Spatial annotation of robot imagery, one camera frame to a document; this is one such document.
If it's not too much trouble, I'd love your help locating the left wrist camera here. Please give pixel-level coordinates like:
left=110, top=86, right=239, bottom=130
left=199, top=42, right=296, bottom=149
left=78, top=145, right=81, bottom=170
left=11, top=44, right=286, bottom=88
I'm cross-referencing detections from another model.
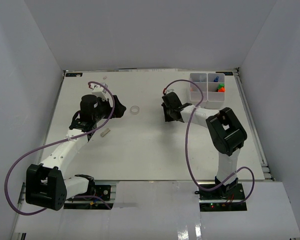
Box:
left=88, top=82, right=108, bottom=101

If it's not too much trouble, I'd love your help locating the clear tape roll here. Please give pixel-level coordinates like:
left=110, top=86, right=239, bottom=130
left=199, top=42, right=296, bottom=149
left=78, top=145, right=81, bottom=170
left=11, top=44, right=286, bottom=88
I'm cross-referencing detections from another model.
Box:
left=130, top=105, right=140, bottom=115

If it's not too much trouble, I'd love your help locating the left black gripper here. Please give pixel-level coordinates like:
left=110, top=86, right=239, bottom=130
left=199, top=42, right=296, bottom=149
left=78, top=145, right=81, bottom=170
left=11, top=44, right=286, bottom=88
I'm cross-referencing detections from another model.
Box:
left=92, top=95, right=126, bottom=123

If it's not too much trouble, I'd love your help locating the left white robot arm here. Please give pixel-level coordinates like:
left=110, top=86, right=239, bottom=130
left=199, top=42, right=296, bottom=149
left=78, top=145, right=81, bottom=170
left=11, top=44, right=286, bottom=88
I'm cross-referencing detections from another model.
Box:
left=25, top=94, right=126, bottom=211

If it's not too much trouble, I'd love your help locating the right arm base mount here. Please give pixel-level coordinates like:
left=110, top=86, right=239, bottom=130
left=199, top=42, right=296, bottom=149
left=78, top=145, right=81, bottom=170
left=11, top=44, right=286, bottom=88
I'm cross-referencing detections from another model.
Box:
left=195, top=183, right=247, bottom=213

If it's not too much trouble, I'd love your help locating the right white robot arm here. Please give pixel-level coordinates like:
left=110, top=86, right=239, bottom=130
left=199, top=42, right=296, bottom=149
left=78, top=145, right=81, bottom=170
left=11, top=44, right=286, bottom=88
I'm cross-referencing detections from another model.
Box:
left=162, top=91, right=247, bottom=200

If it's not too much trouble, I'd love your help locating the blue corner label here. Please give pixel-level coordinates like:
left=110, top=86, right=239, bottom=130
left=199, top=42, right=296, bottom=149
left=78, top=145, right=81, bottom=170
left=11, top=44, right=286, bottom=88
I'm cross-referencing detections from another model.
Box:
left=65, top=72, right=83, bottom=77

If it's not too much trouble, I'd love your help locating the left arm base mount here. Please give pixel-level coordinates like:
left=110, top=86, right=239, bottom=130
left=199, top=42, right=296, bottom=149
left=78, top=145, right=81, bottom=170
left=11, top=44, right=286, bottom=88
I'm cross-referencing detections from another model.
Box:
left=63, top=183, right=116, bottom=210

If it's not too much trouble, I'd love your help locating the white compartment organizer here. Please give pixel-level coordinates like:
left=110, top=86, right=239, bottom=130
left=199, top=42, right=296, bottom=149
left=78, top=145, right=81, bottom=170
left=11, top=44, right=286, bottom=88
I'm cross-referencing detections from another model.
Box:
left=188, top=72, right=225, bottom=110

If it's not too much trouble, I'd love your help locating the orange black highlighter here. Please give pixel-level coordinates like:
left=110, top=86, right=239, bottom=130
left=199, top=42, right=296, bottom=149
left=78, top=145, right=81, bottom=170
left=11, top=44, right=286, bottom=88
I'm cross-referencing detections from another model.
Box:
left=218, top=87, right=226, bottom=93

